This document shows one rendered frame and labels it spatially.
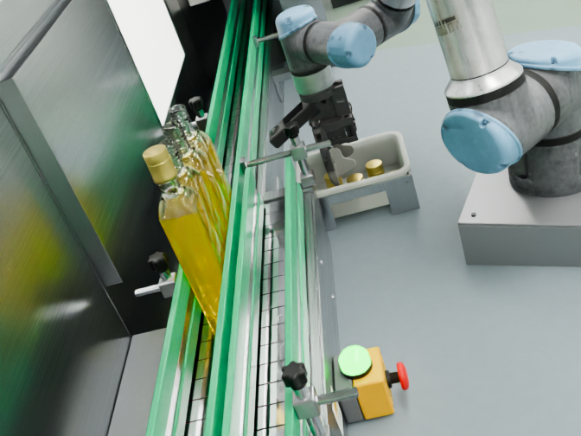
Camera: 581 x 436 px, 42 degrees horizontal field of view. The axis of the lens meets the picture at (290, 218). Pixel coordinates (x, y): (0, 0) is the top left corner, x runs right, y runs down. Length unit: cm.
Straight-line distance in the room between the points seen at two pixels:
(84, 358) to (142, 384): 11
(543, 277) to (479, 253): 11
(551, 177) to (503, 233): 12
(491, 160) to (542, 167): 17
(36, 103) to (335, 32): 52
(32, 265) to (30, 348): 11
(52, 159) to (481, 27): 61
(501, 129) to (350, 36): 32
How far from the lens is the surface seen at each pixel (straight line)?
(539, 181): 129
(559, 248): 126
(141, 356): 117
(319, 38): 133
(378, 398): 108
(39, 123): 104
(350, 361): 105
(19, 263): 97
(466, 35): 110
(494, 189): 133
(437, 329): 121
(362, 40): 130
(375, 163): 153
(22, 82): 104
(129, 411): 110
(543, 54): 122
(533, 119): 115
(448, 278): 130
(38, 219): 103
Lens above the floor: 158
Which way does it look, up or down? 32 degrees down
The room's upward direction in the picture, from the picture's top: 20 degrees counter-clockwise
